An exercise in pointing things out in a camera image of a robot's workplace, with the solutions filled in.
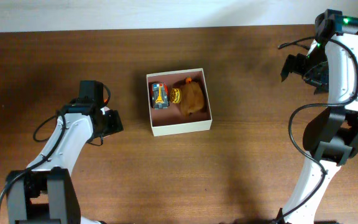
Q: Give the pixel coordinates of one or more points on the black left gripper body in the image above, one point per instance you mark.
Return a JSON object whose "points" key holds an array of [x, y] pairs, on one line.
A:
{"points": [[113, 121]]}

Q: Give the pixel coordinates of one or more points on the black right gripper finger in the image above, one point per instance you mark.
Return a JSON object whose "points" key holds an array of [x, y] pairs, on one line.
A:
{"points": [[293, 64], [318, 76]]}

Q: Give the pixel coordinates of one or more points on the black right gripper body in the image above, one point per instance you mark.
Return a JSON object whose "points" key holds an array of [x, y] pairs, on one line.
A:
{"points": [[299, 65]]}

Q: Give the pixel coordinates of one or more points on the grey red toy truck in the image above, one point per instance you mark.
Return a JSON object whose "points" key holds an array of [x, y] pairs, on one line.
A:
{"points": [[159, 95]]}

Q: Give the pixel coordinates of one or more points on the yellow round plastic toy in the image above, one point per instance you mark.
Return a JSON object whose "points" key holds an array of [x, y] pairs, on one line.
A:
{"points": [[176, 95]]}

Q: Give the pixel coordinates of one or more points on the brown plush toy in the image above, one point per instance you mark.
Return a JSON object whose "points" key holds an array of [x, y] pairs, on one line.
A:
{"points": [[192, 97]]}

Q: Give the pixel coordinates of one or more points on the white pink duck toy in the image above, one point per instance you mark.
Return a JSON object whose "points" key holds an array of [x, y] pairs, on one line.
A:
{"points": [[105, 108]]}

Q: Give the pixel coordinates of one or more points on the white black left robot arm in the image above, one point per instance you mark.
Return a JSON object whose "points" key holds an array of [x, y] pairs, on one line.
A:
{"points": [[43, 192]]}

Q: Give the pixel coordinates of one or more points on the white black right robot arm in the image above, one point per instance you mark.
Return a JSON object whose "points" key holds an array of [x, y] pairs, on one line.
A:
{"points": [[331, 138]]}

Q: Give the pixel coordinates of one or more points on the white cardboard box pink inside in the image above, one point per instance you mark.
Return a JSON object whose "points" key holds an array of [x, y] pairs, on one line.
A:
{"points": [[170, 120]]}

